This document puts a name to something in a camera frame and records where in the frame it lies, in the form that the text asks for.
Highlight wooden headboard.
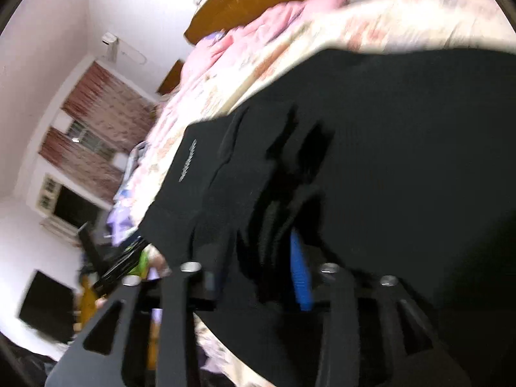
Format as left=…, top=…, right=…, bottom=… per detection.
left=183, top=0, right=348, bottom=46

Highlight black pants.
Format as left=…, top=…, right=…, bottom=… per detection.
left=139, top=46, right=516, bottom=387

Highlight red patterned curtain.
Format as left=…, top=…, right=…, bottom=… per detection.
left=38, top=60, right=160, bottom=207

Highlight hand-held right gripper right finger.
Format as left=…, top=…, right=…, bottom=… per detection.
left=289, top=228, right=472, bottom=387

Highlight pile of clothes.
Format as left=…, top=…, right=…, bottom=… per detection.
left=105, top=141, right=149, bottom=247

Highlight window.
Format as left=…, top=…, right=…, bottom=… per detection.
left=65, top=119, right=117, bottom=163

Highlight pink quilt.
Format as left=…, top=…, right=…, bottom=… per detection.
left=119, top=0, right=348, bottom=226

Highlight floral bed sheet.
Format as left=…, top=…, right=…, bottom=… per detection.
left=193, top=0, right=516, bottom=385

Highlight white air conditioner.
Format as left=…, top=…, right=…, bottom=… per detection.
left=102, top=32, right=146, bottom=66

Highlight black television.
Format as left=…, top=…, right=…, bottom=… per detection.
left=18, top=270, right=76, bottom=344

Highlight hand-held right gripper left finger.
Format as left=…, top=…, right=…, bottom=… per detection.
left=46, top=262, right=226, bottom=387

